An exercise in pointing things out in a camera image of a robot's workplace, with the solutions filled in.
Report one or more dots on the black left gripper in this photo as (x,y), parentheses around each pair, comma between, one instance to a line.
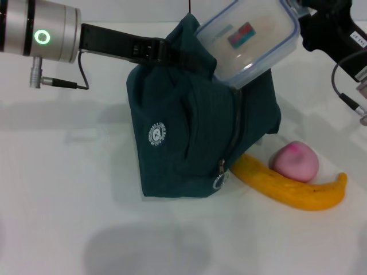
(114,43)

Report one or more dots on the dark teal insulated lunch bag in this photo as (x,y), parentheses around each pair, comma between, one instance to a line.
(186,120)

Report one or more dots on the clear plastic food container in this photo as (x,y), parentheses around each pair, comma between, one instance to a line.
(246,43)

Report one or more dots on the pink peach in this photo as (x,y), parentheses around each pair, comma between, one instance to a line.
(296,163)

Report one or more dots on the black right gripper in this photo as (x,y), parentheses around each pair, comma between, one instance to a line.
(329,28)

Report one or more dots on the yellow banana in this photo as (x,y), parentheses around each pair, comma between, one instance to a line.
(286,190)

